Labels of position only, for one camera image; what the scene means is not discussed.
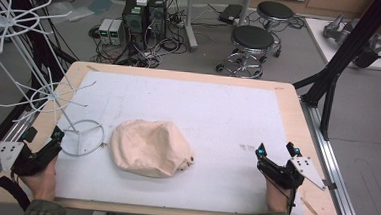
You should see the thin wooden stick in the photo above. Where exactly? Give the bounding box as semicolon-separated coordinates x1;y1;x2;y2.
298;195;327;215

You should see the tangle of floor cables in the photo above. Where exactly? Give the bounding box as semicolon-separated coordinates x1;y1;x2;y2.
86;0;193;71

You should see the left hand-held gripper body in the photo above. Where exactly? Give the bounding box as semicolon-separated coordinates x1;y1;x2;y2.
0;138;64;181

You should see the thick black gripper cable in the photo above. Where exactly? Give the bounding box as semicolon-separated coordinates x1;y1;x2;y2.
0;155;35;213

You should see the flat black box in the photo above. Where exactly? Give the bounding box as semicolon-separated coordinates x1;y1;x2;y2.
218;2;245;26

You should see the white foam mat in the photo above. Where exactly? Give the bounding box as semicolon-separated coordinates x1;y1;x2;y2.
51;67;315;215

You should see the cream cloth hat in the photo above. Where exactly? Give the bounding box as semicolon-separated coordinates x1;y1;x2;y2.
107;117;198;182

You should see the white wire hat rack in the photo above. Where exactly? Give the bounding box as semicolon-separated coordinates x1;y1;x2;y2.
0;0;115;159

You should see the person's right hand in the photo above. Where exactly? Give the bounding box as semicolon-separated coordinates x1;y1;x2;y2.
263;177;295;215

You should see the grey power supply box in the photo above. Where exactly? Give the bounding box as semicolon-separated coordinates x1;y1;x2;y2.
108;17;127;46
97;18;115;46

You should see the black computer tower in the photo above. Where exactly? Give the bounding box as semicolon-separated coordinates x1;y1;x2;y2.
119;0;150;51
144;0;170;43

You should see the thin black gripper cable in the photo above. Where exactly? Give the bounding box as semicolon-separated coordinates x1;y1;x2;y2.
258;168;300;215

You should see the black metal frame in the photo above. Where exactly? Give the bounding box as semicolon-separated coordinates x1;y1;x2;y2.
0;0;83;181
289;0;381;145

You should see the white platform board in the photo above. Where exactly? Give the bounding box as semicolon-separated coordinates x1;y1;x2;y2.
301;16;381;72

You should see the grey metal table leg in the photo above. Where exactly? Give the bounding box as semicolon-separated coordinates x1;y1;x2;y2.
181;0;202;53

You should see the aluminium rail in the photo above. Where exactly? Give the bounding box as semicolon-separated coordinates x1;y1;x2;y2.
0;107;41;206
292;96;374;215

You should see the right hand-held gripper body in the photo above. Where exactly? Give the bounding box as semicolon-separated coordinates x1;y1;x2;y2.
254;153;330;194

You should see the black round stool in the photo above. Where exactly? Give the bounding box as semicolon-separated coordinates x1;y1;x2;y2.
214;22;284;82
254;0;296;32

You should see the person's left hand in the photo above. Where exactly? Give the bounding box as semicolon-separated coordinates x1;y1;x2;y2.
18;152;59;202

